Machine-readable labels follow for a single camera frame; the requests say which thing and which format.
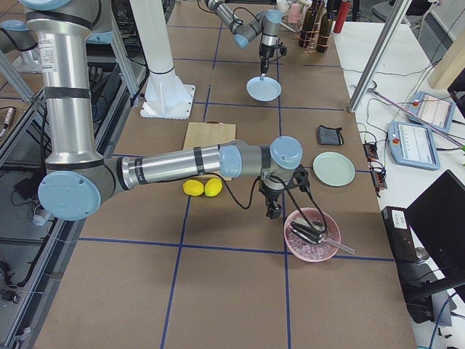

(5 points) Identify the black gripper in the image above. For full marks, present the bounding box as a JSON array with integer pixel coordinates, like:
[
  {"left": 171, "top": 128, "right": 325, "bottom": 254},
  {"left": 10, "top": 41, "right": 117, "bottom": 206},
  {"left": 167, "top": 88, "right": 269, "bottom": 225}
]
[
  {"left": 259, "top": 40, "right": 287, "bottom": 79},
  {"left": 259, "top": 165, "right": 309, "bottom": 220}
]

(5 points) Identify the light blue plate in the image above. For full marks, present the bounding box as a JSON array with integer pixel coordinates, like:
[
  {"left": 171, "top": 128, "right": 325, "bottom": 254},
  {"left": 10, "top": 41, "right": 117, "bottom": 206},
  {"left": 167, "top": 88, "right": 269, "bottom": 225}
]
[{"left": 246, "top": 76, "right": 281, "bottom": 102}]

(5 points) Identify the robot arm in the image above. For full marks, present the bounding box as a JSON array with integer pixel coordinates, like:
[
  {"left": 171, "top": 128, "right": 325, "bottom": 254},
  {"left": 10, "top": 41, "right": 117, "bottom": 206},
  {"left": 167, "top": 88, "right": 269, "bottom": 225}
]
[
  {"left": 197, "top": 0, "right": 287, "bottom": 81},
  {"left": 1, "top": 1, "right": 303, "bottom": 221}
]

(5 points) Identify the light green plate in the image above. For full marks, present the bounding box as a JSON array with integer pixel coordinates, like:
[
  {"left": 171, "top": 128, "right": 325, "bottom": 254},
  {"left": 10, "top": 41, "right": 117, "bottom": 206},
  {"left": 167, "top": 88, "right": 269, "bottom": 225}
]
[{"left": 313, "top": 152, "right": 355, "bottom": 187}]

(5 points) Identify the metal scoop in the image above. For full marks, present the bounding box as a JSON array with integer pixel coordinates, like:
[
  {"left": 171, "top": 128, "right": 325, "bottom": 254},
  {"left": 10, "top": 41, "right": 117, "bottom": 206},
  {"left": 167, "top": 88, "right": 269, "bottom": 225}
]
[{"left": 291, "top": 217, "right": 355, "bottom": 254}]

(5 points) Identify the pink bowl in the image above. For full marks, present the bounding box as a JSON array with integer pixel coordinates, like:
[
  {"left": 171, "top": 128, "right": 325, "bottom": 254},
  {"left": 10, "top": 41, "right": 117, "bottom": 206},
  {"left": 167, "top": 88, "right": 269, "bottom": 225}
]
[{"left": 284, "top": 208, "right": 341, "bottom": 262}]

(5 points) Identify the pink cup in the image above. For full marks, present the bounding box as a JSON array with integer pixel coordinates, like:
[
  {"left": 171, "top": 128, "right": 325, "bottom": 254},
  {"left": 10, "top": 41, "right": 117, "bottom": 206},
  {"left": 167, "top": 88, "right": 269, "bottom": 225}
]
[{"left": 288, "top": 3, "right": 301, "bottom": 27}]

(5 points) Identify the white cup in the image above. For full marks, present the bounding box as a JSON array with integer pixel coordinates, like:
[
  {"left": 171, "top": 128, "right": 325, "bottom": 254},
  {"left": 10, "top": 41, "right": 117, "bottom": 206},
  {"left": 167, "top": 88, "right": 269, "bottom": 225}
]
[{"left": 276, "top": 0, "right": 290, "bottom": 14}]

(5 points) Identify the upper yellow lemon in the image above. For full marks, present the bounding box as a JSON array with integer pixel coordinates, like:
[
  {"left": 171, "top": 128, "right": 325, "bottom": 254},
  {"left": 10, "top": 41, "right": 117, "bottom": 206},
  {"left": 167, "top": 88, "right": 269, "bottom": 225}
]
[{"left": 204, "top": 177, "right": 223, "bottom": 197}]

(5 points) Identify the yellow lemon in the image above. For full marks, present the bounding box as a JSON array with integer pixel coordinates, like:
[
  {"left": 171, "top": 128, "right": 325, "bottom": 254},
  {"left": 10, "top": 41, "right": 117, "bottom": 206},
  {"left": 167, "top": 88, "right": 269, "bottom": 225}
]
[
  {"left": 182, "top": 180, "right": 204, "bottom": 196},
  {"left": 204, "top": 177, "right": 223, "bottom": 197}
]

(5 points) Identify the lower yellow lemon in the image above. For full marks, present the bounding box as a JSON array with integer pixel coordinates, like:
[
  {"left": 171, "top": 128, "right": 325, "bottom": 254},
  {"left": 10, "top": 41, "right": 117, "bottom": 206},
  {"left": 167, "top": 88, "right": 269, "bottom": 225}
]
[{"left": 182, "top": 180, "right": 204, "bottom": 196}]

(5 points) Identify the bamboo cutting board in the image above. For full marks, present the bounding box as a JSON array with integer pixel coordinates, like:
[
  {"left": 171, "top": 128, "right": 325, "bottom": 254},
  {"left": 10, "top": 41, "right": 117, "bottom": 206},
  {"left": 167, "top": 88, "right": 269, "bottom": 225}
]
[{"left": 182, "top": 121, "right": 237, "bottom": 182}]

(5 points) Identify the folded grey cloth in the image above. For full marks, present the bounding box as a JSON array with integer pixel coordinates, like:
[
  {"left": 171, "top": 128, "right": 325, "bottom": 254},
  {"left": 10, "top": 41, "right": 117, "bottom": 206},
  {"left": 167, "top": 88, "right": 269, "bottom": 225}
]
[{"left": 317, "top": 125, "right": 344, "bottom": 146}]

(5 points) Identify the red cylinder bottle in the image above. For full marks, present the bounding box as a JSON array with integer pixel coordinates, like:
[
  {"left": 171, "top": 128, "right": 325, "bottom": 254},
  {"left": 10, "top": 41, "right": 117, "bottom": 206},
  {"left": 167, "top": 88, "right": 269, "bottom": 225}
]
[{"left": 333, "top": 0, "right": 351, "bottom": 33}]

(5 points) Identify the black computer box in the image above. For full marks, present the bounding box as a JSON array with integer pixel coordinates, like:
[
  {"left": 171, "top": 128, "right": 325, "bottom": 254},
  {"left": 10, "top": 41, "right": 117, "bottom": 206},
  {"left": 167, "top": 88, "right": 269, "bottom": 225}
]
[{"left": 381, "top": 206, "right": 430, "bottom": 264}]

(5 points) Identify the near teach pendant tablet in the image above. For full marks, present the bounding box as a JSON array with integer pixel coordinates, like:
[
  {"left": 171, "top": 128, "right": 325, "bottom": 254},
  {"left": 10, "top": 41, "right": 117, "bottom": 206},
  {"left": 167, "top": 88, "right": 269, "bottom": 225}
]
[{"left": 387, "top": 121, "right": 440, "bottom": 170}]

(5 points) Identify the teach pendant tablet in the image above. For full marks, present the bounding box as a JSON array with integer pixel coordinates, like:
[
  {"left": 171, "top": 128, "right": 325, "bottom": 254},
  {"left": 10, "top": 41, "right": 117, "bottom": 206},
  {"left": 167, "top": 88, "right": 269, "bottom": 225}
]
[
  {"left": 387, "top": 121, "right": 440, "bottom": 170},
  {"left": 408, "top": 91, "right": 456, "bottom": 132}
]

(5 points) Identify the black monitor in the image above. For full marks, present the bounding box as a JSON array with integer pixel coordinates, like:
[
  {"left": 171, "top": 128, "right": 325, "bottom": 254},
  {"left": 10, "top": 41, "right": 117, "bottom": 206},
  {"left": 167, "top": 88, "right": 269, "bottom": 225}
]
[{"left": 406, "top": 169, "right": 464, "bottom": 271}]

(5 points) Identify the far teach pendant tablet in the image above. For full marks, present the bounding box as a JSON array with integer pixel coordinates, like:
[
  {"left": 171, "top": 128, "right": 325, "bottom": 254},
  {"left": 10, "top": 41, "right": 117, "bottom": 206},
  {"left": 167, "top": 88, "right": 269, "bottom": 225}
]
[{"left": 408, "top": 91, "right": 456, "bottom": 132}]

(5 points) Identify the copper wire bottle rack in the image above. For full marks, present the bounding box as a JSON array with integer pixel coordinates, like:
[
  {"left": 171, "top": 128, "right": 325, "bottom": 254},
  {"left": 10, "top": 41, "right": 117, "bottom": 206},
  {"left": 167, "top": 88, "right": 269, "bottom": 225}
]
[{"left": 304, "top": 25, "right": 320, "bottom": 52}]

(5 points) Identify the aluminium frame post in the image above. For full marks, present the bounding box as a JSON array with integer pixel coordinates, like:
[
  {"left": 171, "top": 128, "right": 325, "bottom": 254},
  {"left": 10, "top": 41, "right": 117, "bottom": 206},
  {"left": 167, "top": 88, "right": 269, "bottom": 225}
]
[{"left": 348, "top": 0, "right": 412, "bottom": 113}]

